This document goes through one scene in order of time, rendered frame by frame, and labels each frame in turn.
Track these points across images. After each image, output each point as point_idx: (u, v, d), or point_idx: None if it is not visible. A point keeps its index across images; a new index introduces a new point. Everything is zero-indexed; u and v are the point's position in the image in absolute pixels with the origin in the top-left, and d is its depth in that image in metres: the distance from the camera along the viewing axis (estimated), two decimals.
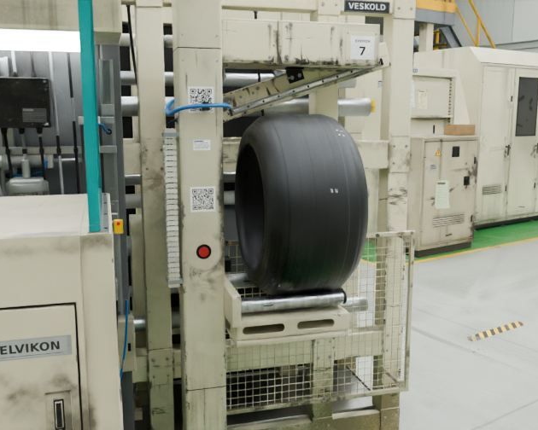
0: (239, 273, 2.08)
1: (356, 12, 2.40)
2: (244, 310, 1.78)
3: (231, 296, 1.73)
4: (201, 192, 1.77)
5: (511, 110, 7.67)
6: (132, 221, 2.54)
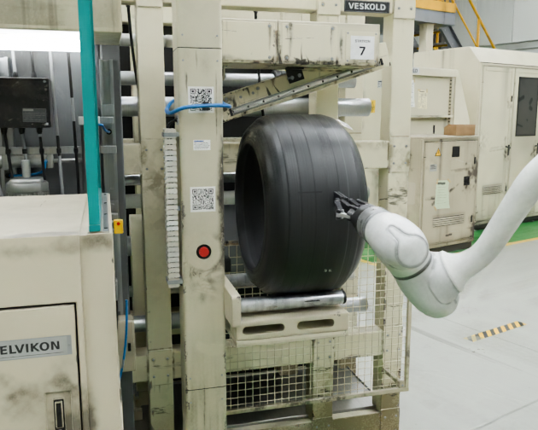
0: (241, 279, 2.06)
1: (356, 12, 2.40)
2: None
3: (231, 296, 1.73)
4: (201, 192, 1.77)
5: (511, 110, 7.67)
6: (132, 221, 2.54)
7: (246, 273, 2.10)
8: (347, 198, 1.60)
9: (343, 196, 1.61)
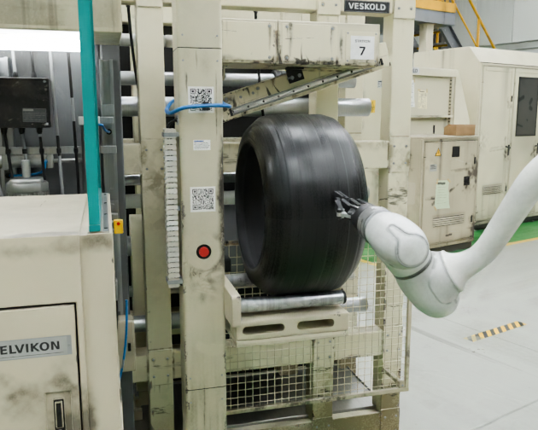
0: None
1: (356, 12, 2.40)
2: (243, 299, 1.79)
3: (231, 296, 1.73)
4: (201, 192, 1.77)
5: (511, 110, 7.67)
6: (132, 221, 2.54)
7: (248, 285, 2.08)
8: (348, 197, 1.60)
9: (344, 196, 1.61)
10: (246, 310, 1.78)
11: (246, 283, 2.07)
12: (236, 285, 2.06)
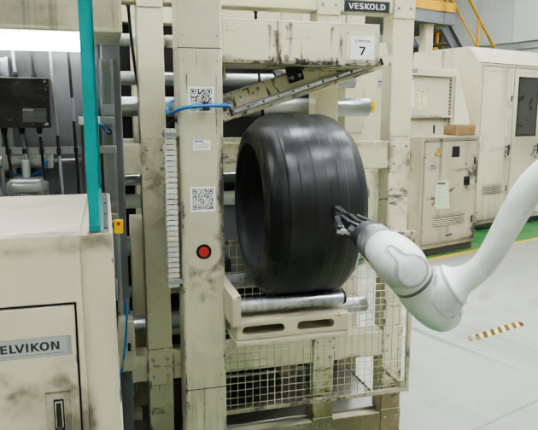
0: None
1: (356, 12, 2.40)
2: (242, 298, 1.80)
3: (231, 296, 1.73)
4: (201, 192, 1.77)
5: (511, 110, 7.67)
6: (132, 221, 2.54)
7: (248, 283, 2.07)
8: (347, 213, 1.60)
9: (343, 212, 1.61)
10: (246, 308, 1.78)
11: (246, 281, 2.06)
12: (236, 283, 2.06)
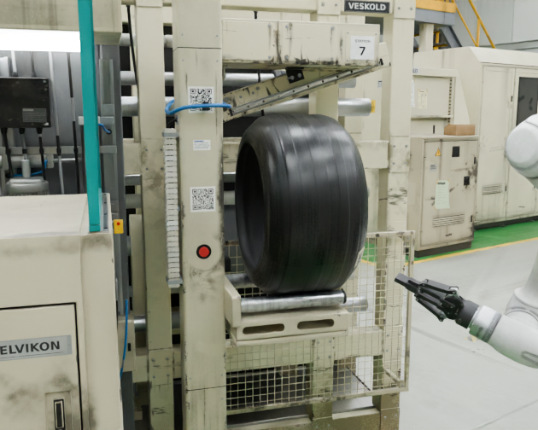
0: None
1: (356, 12, 2.40)
2: (242, 298, 1.80)
3: (231, 296, 1.73)
4: (201, 192, 1.77)
5: (511, 110, 7.67)
6: (132, 221, 2.54)
7: (248, 283, 2.07)
8: (417, 289, 1.70)
9: (412, 288, 1.70)
10: (246, 308, 1.78)
11: (246, 281, 2.06)
12: (236, 283, 2.06)
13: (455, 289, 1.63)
